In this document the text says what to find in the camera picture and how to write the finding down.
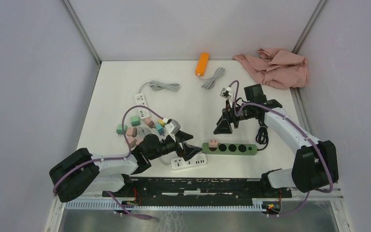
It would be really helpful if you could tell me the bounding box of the purple cable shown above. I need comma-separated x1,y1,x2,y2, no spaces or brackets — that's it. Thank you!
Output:
228,80,334,218
52,105,170,221

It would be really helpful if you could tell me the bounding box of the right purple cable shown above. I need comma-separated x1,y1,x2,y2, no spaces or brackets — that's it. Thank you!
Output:
228,80,334,218

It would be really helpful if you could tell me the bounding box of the long white power strip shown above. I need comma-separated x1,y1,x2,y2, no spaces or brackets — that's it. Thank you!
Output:
171,153,208,170

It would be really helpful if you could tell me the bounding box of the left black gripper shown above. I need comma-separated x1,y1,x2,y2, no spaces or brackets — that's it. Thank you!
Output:
148,130,202,160

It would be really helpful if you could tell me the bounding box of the orange power strip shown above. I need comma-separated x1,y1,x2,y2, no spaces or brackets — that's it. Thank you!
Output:
195,52,209,77

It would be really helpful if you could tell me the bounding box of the grey cable of small strip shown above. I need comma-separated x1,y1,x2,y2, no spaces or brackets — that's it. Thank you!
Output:
139,80,181,95

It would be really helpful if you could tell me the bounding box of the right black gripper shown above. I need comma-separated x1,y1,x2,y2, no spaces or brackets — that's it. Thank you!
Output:
213,100,254,134

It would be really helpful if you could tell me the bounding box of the black power cable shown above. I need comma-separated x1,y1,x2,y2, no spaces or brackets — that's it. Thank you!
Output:
255,123,270,151

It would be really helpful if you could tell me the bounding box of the small white power strip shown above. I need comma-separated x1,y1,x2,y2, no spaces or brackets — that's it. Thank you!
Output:
134,93,150,119

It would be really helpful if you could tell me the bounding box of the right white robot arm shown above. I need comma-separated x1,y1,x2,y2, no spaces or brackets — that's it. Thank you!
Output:
214,84,339,197

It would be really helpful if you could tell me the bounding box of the pink plug from orange strip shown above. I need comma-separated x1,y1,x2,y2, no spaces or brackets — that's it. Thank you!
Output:
126,127,138,137

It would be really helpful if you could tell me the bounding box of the beige plug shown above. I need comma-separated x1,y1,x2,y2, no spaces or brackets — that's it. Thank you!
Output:
144,117,155,128

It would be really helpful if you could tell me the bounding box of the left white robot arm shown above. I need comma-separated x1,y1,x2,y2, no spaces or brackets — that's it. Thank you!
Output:
49,130,202,203

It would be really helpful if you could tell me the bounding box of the grey cable of white strip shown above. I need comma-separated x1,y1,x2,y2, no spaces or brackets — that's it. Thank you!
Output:
137,126,153,138

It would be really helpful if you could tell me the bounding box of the teal plug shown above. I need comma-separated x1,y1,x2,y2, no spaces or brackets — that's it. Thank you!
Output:
156,123,165,136

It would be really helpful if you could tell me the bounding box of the grey cable of orange strip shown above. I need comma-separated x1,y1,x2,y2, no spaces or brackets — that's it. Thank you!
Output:
200,67,226,90

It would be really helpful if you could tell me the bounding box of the dark green power strip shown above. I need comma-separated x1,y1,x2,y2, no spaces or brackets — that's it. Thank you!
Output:
202,143,257,156

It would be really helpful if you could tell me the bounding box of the green plug from orange strip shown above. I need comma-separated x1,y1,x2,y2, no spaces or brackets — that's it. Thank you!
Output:
116,124,128,136

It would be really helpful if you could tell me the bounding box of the pink crumpled cloth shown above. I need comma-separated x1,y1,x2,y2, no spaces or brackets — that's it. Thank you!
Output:
233,48,309,89

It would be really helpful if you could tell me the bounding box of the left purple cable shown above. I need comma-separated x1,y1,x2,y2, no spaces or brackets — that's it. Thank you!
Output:
52,105,170,221

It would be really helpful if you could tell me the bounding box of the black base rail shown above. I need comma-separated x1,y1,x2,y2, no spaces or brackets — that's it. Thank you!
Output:
112,177,292,206

